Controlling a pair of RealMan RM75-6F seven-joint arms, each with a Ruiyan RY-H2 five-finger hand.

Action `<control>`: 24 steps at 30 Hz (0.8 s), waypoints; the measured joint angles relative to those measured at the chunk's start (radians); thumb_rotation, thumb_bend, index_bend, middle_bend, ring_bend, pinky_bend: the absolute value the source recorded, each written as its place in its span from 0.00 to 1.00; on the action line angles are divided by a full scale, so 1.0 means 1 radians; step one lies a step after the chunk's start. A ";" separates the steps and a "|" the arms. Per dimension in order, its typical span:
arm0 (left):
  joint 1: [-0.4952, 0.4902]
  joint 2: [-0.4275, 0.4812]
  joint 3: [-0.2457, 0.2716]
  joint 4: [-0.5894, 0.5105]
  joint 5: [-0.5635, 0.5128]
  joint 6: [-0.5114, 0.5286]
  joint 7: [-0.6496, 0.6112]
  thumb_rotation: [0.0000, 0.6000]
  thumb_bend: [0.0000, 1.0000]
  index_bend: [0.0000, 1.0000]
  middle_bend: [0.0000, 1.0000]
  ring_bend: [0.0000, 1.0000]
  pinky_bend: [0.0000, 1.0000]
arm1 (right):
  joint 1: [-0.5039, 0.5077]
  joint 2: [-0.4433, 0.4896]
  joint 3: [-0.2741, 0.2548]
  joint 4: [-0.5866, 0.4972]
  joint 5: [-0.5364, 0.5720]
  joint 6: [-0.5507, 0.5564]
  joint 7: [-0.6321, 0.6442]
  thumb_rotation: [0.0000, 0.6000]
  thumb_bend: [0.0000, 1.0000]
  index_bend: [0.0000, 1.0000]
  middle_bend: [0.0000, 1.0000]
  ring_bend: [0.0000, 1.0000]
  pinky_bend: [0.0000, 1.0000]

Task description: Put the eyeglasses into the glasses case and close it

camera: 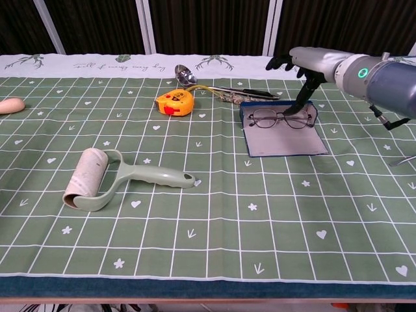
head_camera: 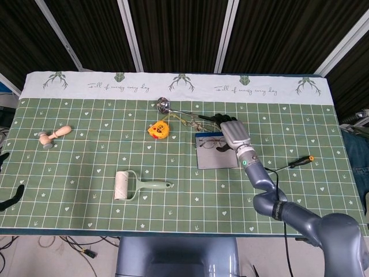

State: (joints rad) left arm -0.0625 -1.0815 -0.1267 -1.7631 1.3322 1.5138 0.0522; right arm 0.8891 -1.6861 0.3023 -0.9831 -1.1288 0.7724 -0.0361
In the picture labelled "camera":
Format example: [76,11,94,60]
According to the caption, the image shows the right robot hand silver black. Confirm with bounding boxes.
[265,46,345,116]

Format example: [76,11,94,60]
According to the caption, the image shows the white aluminium partition post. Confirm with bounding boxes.
[135,0,157,55]
[32,0,67,55]
[261,0,284,57]

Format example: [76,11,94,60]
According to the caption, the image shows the wooden stamp handle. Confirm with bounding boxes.
[0,97,26,115]

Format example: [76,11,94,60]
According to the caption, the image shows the dark blue glasses case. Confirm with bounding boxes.
[239,99,330,158]

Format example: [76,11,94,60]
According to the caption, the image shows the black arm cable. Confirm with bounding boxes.
[369,103,412,131]

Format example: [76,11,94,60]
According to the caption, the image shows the black orange screwdriver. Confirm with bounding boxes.
[389,156,416,168]

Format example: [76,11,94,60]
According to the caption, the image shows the yellow tape measure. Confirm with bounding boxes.
[155,90,196,117]

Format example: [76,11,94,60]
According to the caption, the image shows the green lint roller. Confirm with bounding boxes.
[62,148,196,213]

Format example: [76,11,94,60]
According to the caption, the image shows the steel ladle black handle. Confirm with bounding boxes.
[174,64,280,100]

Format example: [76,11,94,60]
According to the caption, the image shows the black-rimmed eyeglasses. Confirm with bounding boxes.
[247,108,317,129]

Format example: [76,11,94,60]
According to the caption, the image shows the green grid tablecloth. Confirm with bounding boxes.
[0,53,416,300]

